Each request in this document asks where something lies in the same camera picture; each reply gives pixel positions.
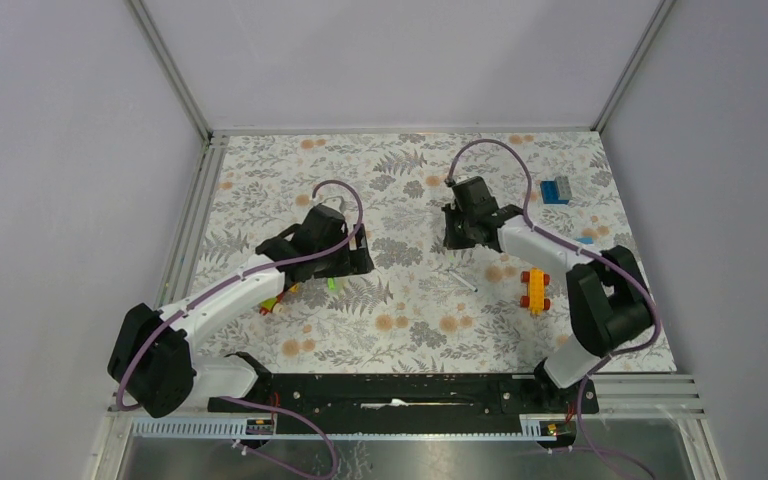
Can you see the blue grey toy blocks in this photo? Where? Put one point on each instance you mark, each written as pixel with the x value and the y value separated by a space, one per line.
pixel 556 191

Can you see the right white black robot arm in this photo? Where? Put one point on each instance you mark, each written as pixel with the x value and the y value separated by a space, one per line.
pixel 608 301

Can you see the floral patterned table mat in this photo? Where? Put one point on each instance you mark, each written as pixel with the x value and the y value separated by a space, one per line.
pixel 409 314

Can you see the blue white eraser block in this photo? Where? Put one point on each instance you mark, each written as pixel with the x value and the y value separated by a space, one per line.
pixel 584 241

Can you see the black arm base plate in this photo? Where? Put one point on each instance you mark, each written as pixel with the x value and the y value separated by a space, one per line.
pixel 489 403

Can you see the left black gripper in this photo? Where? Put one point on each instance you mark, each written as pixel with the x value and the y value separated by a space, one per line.
pixel 354 261

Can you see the red yellow green toy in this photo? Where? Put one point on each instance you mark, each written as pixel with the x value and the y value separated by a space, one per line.
pixel 273 305

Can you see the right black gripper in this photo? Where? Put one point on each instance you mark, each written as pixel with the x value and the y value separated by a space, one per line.
pixel 452 241

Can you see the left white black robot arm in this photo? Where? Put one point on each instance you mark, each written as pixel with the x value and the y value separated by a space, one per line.
pixel 156 359

